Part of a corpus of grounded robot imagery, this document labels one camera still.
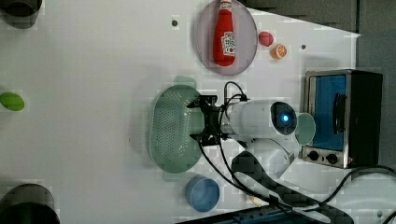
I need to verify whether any black cylinder top left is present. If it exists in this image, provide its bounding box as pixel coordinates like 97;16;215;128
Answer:
0;0;43;29

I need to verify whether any green plastic strainer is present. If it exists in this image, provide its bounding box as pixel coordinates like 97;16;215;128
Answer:
148;76;204;182

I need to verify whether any red ketchup bottle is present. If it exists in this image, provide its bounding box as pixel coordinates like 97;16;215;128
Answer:
213;0;236;66

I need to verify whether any black cylinder bottom left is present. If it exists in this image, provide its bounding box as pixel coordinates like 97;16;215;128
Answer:
0;184;61;224

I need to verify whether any red toy fruit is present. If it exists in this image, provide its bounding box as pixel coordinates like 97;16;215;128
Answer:
259;32;274;47

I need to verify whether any mint green mug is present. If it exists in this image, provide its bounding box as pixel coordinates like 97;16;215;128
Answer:
294;113;316;146

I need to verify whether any green toy fruit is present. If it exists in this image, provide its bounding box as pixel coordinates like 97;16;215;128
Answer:
0;92;25;111

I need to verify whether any orange slice toy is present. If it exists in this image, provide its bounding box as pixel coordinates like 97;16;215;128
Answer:
270;44;288;60

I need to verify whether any black cylinder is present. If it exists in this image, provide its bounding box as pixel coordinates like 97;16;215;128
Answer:
0;0;43;29
0;184;61;224

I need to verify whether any blue metal rail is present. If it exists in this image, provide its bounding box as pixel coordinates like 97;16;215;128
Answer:
177;207;317;224

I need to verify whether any blue cup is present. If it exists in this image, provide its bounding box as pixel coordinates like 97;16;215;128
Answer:
185;175;219;213

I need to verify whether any silver toaster oven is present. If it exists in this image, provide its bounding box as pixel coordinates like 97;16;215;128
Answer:
302;69;383;169

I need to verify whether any peeled toy banana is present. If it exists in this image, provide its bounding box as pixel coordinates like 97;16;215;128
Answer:
247;195;262;207

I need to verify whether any grey oval plate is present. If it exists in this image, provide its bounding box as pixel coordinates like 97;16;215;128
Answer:
194;0;258;76

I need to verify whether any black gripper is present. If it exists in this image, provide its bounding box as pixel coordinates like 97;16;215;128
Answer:
187;95;222;147

